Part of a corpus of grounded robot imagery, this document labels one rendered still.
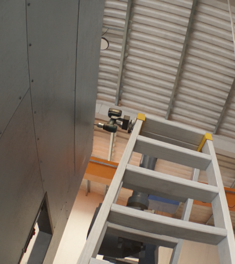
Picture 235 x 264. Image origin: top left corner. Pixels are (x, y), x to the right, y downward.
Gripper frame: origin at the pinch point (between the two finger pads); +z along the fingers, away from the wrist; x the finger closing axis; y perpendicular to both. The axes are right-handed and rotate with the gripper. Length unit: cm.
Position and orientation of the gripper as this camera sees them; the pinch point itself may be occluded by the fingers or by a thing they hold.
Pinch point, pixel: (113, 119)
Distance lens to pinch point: 304.7
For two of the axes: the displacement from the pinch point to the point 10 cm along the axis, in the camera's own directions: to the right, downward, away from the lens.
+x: 0.9, -6.7, -7.3
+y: 2.4, -7.0, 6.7
